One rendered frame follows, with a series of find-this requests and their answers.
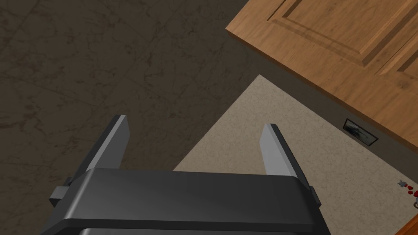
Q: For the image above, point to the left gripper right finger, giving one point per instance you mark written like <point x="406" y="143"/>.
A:
<point x="277" y="153"/>

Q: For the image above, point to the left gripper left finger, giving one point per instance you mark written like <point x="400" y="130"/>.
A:
<point x="111" y="147"/>

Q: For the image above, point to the small dark rectangular plate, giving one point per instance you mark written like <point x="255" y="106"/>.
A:
<point x="360" y="133"/>

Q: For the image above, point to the wooden panelled cupboard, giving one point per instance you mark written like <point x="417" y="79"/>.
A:
<point x="329" y="42"/>

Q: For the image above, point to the small red and grey object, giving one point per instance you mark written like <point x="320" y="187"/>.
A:
<point x="410" y="189"/>

